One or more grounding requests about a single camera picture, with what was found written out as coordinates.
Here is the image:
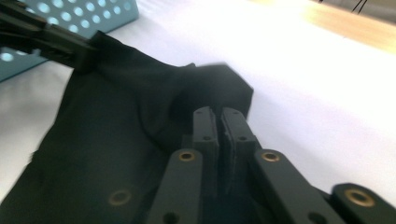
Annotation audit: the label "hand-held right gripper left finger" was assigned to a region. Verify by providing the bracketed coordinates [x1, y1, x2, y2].
[146, 105, 220, 224]

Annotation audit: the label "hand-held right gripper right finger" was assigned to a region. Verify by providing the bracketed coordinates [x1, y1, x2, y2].
[219, 106, 347, 224]

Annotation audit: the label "light blue plastic basket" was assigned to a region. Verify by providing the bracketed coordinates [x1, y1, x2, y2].
[0, 0, 140, 82]

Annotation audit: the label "black hanging wall cable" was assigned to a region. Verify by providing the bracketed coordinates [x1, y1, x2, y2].
[350, 0, 368, 15]

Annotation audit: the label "black pants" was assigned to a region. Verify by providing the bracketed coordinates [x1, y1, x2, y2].
[0, 31, 255, 224]

